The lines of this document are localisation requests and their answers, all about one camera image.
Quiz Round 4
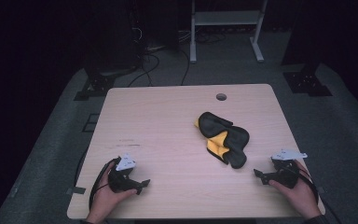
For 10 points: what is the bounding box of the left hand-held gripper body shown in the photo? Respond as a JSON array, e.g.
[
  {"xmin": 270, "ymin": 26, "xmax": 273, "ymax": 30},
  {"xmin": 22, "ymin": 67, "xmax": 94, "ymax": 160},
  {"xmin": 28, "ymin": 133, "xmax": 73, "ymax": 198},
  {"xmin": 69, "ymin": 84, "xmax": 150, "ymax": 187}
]
[{"xmin": 107, "ymin": 152, "xmax": 141, "ymax": 194}]

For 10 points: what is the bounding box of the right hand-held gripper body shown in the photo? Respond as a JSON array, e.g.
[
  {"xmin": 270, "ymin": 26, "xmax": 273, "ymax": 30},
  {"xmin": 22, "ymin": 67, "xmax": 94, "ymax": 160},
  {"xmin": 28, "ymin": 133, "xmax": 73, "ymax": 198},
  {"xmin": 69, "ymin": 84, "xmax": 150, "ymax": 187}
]
[{"xmin": 262, "ymin": 148, "xmax": 309, "ymax": 189}]

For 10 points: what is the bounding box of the yellow and black cloth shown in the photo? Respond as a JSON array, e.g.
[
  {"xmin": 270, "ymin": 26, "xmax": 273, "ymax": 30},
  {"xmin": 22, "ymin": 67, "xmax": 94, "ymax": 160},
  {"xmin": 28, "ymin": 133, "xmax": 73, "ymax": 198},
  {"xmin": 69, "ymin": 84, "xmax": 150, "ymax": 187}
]
[{"xmin": 194, "ymin": 111, "xmax": 251, "ymax": 170}]

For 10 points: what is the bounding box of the person's left hand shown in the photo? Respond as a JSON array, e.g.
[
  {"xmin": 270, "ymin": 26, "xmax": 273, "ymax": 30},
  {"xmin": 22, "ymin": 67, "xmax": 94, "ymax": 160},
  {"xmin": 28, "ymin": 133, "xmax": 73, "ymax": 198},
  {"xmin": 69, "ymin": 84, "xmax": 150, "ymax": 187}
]
[{"xmin": 87, "ymin": 161, "xmax": 138, "ymax": 223}]

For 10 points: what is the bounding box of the person's right hand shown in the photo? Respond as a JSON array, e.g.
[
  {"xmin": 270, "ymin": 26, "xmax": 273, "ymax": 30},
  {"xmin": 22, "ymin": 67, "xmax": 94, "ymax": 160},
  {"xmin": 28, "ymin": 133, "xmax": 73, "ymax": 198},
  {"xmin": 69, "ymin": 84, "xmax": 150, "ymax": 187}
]
[{"xmin": 268, "ymin": 160, "xmax": 323, "ymax": 220}]

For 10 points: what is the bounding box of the grey tape strip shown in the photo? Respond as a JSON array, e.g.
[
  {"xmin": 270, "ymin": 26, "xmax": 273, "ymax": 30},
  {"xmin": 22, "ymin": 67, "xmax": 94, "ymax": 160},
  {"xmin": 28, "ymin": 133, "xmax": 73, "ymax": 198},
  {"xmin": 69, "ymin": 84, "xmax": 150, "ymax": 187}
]
[{"xmin": 66, "ymin": 186, "xmax": 87, "ymax": 196}]

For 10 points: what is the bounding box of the black stand base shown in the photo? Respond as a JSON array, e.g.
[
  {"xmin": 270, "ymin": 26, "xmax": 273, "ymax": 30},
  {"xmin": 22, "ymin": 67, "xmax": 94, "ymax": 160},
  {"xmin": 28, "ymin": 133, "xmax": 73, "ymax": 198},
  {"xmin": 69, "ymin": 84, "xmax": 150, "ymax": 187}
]
[
  {"xmin": 74, "ymin": 70, "xmax": 119, "ymax": 102},
  {"xmin": 282, "ymin": 63, "xmax": 334, "ymax": 97}
]

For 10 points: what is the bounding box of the white metal stand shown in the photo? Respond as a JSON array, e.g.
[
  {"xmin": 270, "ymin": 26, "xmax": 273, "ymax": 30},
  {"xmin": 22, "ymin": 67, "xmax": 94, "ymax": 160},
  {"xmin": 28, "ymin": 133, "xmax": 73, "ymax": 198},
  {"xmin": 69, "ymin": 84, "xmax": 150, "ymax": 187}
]
[{"xmin": 189, "ymin": 0, "xmax": 269, "ymax": 64}]

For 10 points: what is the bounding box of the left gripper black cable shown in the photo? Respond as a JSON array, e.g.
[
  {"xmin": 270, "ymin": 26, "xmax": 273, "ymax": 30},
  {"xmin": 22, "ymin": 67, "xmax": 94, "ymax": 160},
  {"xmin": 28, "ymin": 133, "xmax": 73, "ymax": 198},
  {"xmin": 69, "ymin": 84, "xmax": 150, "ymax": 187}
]
[{"xmin": 88, "ymin": 157, "xmax": 121, "ymax": 213}]

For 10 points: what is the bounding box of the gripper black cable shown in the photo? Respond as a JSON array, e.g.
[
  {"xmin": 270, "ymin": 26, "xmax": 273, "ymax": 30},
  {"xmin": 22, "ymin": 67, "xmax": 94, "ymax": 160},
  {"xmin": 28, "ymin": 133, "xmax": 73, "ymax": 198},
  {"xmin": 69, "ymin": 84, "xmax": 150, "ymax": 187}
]
[
  {"xmin": 88, "ymin": 157, "xmax": 121, "ymax": 213},
  {"xmin": 292, "ymin": 164, "xmax": 343, "ymax": 224}
]

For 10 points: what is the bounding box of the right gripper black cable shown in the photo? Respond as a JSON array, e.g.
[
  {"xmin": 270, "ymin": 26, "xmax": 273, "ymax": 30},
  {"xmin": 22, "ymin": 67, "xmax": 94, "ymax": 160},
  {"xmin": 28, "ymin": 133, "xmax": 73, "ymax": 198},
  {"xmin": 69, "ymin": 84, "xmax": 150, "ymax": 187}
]
[{"xmin": 292, "ymin": 164, "xmax": 343, "ymax": 224}]

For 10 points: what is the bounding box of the black floor cable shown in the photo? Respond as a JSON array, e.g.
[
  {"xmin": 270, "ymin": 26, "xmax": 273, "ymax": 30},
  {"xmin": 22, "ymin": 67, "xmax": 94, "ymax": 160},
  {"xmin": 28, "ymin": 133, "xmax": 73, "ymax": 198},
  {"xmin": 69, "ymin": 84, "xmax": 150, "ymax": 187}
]
[
  {"xmin": 180, "ymin": 48, "xmax": 191, "ymax": 87},
  {"xmin": 127, "ymin": 52, "xmax": 161, "ymax": 88}
]

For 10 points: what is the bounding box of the bundle of floor cables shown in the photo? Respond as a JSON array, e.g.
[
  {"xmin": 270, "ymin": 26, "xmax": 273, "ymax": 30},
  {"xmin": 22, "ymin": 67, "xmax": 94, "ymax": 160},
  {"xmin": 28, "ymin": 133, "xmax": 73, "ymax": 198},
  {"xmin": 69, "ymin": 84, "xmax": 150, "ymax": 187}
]
[{"xmin": 195, "ymin": 30, "xmax": 227, "ymax": 45}]

